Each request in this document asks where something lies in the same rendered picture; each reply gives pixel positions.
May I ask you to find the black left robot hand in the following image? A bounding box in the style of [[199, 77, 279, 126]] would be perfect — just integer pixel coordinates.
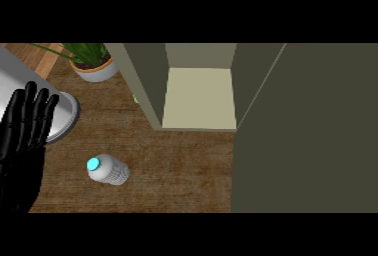
[[0, 80, 61, 214]]

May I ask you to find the clear bottled water, cyan cap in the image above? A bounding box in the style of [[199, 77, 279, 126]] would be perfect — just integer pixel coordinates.
[[86, 153, 131, 187]]

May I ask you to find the olive green cabinet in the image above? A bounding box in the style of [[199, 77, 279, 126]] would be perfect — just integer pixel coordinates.
[[102, 43, 288, 133]]

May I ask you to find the dark olive cabinet door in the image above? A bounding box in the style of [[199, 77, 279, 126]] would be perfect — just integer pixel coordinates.
[[229, 43, 378, 214]]

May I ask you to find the potted green plant, white pot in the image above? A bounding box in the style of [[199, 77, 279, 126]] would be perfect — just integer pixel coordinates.
[[28, 43, 121, 83]]

